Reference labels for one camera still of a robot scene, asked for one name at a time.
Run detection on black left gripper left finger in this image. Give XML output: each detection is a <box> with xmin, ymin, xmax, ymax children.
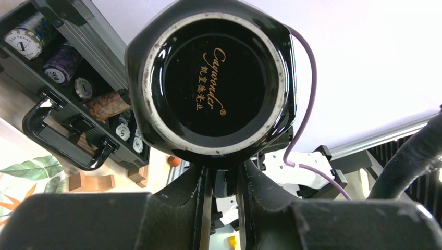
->
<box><xmin>1</xmin><ymin>166</ymin><xmax>211</xmax><ymax>249</ymax></box>

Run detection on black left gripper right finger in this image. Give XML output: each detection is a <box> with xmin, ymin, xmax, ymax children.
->
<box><xmin>237</xmin><ymin>160</ymin><xmax>441</xmax><ymax>249</ymax></box>

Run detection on black octagonal mug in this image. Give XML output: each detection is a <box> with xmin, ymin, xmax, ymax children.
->
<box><xmin>125</xmin><ymin>1</ymin><xmax>297</xmax><ymax>169</ymax></box>

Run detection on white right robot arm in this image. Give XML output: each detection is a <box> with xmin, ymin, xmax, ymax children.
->
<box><xmin>237</xmin><ymin>151</ymin><xmax>441</xmax><ymax>249</ymax></box>

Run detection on stacked wooden blocks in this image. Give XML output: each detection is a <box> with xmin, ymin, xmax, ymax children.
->
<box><xmin>127</xmin><ymin>165</ymin><xmax>149</xmax><ymax>188</ymax></box>

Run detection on small orange cylinder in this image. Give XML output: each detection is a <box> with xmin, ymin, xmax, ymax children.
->
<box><xmin>167</xmin><ymin>156</ymin><xmax>181</xmax><ymax>168</ymax></box>

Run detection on light wooden block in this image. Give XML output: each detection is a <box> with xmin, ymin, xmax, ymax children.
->
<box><xmin>68</xmin><ymin>172</ymin><xmax>115</xmax><ymax>192</ymax></box>

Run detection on floral white serving tray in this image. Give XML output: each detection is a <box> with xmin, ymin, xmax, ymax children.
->
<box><xmin>1</xmin><ymin>119</ymin><xmax>66</xmax><ymax>229</ymax></box>

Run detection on black poker chip case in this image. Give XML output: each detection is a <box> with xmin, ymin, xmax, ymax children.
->
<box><xmin>1</xmin><ymin>1</ymin><xmax>150</xmax><ymax>171</ymax></box>

